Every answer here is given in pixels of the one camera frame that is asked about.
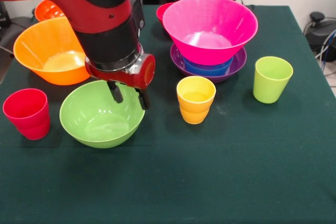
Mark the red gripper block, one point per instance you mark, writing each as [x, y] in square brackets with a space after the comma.
[141, 74]

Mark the lime green bowl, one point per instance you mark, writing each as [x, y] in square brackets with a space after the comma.
[89, 119]

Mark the small blue bowl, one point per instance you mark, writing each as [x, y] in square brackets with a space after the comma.
[207, 70]

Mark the large orange bowl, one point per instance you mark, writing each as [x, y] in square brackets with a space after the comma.
[52, 74]

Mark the large pink bowl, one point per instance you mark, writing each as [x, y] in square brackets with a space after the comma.
[210, 16]

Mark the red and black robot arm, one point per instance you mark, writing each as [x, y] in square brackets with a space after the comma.
[99, 11]

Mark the yellow cup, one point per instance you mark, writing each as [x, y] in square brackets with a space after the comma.
[195, 111]

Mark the small red-pink bowl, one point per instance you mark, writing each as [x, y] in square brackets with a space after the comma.
[160, 14]

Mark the red-pink cup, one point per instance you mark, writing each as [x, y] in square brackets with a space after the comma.
[29, 119]

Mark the purple bowl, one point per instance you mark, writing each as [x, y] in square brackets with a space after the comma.
[237, 64]

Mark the red-orange bowl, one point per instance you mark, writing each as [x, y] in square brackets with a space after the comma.
[47, 11]

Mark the dark green tablecloth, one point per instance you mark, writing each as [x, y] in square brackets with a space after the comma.
[236, 169]

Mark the lime green cup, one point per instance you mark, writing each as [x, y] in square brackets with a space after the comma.
[271, 87]

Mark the black device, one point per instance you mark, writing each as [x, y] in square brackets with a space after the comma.
[4, 11]

